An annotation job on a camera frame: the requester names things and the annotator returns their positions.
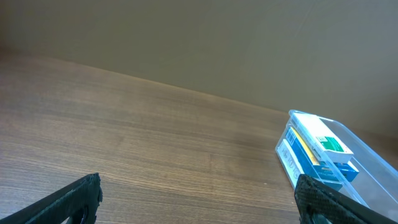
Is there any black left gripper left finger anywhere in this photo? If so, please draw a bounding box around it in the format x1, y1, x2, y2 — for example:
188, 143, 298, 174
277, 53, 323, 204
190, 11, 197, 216
1, 173, 103, 224

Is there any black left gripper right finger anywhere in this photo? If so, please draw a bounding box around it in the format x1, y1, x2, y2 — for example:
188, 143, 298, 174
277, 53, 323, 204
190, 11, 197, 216
294, 174, 397, 224

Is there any blue VapoDrops box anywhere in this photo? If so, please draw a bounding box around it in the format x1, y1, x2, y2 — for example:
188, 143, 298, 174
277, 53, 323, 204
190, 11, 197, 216
285, 126, 359, 182

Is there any white green medicine box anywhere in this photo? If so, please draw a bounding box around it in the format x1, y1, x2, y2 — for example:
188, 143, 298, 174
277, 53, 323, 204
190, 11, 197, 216
292, 113, 354, 164

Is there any clear plastic container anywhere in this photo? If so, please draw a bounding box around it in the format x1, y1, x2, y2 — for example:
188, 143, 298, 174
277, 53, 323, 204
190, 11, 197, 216
275, 110, 397, 221

